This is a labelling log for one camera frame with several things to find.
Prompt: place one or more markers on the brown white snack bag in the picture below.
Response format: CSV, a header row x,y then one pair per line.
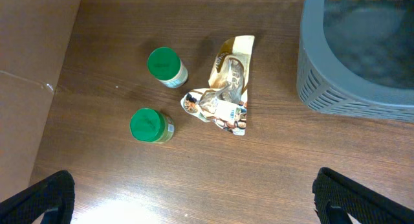
x,y
225,101

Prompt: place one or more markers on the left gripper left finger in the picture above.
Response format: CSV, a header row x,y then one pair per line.
x,y
52,198

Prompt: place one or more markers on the grey plastic basket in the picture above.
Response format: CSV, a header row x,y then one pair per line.
x,y
356,58

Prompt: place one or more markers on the green lid jar green contents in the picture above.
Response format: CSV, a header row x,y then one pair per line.
x,y
151,126

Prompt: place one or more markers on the green lid jar white label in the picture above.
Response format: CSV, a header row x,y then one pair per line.
x,y
166,66

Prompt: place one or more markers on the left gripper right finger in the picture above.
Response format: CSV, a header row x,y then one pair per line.
x,y
339,199

